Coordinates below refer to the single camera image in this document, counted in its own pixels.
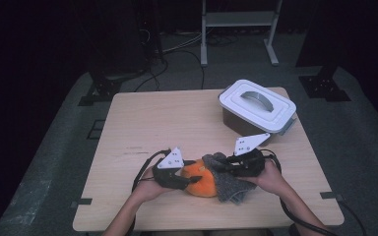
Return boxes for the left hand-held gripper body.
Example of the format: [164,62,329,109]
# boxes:
[152,147,191,190]

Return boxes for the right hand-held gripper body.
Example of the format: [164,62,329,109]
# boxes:
[228,132,272,178]

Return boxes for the orange plush toy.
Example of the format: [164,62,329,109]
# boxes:
[180,158,219,199]

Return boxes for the grey fluffy cloth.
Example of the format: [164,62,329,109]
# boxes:
[202,151,258,205]

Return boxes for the grey plastic storage box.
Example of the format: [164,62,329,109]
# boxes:
[221,106,298,148]

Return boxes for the white lid with grey handle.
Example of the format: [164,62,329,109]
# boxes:
[219,79,297,135]

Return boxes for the person's right hand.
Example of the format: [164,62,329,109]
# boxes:
[239,160,284,198]

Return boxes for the person's left hand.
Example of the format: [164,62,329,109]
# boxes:
[132,168,173,206]

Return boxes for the black tape strip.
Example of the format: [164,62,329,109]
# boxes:
[319,191,344,202]
[70,197,94,209]

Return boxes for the black stand base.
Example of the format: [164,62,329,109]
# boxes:
[298,67,352,102]
[78,75,122,106]

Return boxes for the dark equipment rack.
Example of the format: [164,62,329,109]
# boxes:
[137,0,164,63]

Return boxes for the white metal stand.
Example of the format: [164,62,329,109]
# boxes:
[200,0,284,68]

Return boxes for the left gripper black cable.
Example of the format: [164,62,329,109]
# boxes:
[127,148,172,236]

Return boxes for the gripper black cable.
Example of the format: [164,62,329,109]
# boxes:
[127,148,172,236]
[260,148,367,236]

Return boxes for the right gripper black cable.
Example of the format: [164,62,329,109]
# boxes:
[260,148,367,236]

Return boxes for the black floor cable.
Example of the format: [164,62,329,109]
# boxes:
[163,48,207,90]
[134,58,170,92]

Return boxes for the white floor cables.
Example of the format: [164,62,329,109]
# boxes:
[161,32,205,55]

